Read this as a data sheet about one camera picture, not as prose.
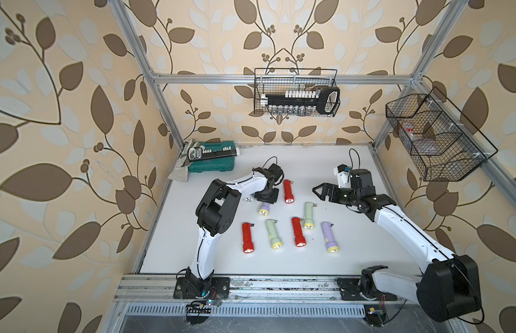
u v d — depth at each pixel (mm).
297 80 911
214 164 1060
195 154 1081
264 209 917
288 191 989
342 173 751
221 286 740
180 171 1079
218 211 546
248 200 963
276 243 825
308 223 883
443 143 731
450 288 393
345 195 706
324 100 838
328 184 737
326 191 737
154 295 742
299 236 844
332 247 806
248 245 826
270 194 853
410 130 817
